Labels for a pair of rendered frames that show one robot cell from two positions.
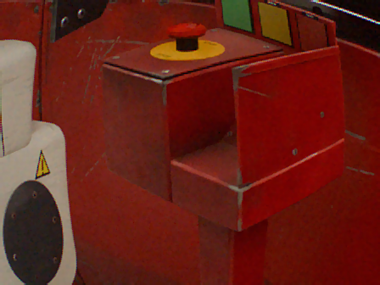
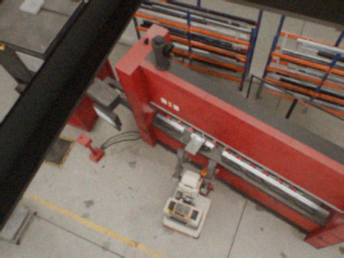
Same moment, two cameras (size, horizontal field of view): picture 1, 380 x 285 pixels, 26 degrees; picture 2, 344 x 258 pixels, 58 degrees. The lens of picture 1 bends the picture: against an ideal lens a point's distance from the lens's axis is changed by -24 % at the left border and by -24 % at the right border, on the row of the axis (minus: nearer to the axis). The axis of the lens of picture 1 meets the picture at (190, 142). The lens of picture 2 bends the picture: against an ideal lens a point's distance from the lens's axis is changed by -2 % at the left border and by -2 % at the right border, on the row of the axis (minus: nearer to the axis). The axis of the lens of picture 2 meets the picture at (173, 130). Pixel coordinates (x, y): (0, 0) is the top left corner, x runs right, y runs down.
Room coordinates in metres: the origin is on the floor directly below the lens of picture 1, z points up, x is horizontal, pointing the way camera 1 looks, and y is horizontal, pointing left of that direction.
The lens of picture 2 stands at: (-0.56, 0.35, 5.46)
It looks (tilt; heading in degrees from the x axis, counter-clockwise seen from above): 64 degrees down; 0
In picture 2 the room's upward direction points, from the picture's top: 9 degrees counter-clockwise
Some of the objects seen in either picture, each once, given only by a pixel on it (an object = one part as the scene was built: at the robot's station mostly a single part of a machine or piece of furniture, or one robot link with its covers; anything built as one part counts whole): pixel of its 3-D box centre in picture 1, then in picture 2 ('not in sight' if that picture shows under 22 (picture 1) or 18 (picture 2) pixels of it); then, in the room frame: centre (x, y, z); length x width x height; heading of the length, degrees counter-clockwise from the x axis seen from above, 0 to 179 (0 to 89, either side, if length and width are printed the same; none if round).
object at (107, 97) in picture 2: not in sight; (108, 106); (1.94, 1.23, 1.53); 0.51 x 0.25 x 0.85; 43
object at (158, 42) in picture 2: not in sight; (167, 52); (1.89, 0.27, 2.53); 0.33 x 0.25 x 0.47; 47
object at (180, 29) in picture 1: (187, 39); not in sight; (0.94, 0.00, 0.79); 0.04 x 0.04 x 0.04
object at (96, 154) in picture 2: not in sight; (90, 147); (1.85, 1.85, 0.41); 0.25 x 0.20 x 0.83; 137
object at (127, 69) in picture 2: not in sight; (153, 95); (2.23, 0.57, 1.15); 0.85 x 0.25 x 2.30; 137
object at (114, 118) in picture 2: not in sight; (108, 115); (1.84, 1.26, 1.42); 0.45 x 0.12 x 0.36; 43
